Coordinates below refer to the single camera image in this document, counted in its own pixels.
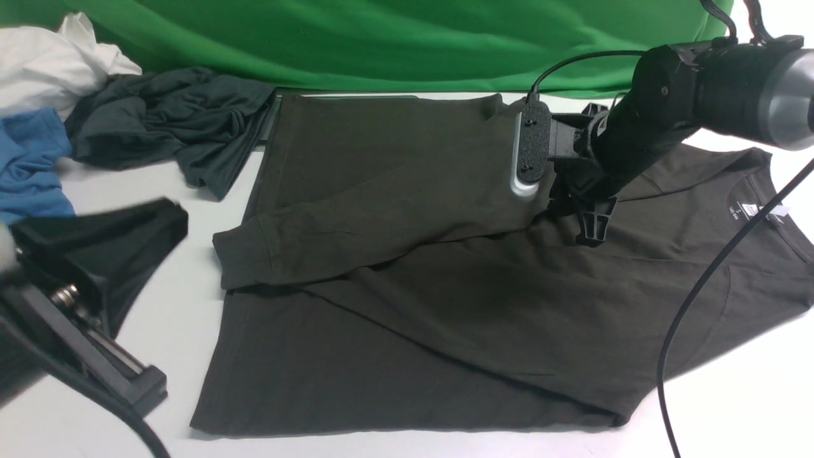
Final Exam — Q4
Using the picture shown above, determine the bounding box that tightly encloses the white crumpled cloth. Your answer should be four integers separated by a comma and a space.
1, 13, 142, 120

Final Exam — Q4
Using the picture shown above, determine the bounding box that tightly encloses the dark teal crumpled shirt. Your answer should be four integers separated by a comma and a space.
65, 67, 277, 200

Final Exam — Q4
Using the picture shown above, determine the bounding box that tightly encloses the green backdrop cloth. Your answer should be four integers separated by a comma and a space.
1, 1, 725, 92

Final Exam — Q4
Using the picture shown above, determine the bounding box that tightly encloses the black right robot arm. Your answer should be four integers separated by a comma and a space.
549, 36, 813, 247

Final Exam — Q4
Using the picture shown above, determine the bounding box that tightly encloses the blue crumpled shirt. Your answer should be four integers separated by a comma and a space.
1, 108, 75, 225

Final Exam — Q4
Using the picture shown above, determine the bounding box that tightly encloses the black right camera cable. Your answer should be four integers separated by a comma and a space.
528, 0, 814, 458

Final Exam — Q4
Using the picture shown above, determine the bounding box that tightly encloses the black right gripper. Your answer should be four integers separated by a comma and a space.
549, 45, 700, 247

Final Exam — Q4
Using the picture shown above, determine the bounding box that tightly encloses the dark gray long-sleeved shirt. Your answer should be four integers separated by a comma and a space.
191, 95, 775, 437

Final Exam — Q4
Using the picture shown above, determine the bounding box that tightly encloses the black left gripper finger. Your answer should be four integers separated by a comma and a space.
2, 283, 168, 417
11, 198, 188, 337

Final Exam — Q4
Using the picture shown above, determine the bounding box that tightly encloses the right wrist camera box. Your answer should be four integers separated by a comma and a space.
509, 96, 552, 200

